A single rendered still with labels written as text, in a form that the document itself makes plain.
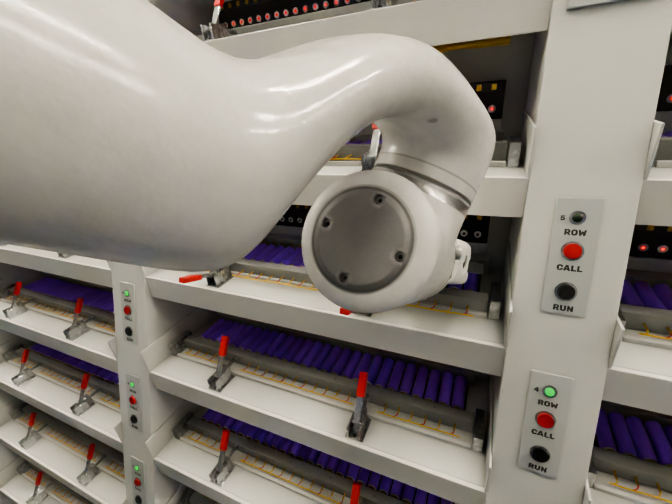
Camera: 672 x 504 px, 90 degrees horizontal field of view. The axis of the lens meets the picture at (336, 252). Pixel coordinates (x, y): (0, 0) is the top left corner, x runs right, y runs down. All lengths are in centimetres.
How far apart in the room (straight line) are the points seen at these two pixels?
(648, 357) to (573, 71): 31
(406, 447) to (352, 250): 41
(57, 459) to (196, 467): 54
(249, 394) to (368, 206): 51
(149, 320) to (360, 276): 60
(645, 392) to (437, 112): 38
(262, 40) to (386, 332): 43
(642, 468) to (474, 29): 55
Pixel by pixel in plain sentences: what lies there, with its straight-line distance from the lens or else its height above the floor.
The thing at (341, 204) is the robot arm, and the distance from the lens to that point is 20.
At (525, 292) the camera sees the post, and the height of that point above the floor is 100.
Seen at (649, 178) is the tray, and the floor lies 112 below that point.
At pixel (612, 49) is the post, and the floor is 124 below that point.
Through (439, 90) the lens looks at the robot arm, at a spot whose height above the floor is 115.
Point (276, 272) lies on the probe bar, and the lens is 57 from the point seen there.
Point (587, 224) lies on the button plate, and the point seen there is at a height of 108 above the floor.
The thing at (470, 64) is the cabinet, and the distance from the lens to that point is 65.
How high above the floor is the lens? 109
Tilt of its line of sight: 9 degrees down
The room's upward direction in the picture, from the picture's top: 3 degrees clockwise
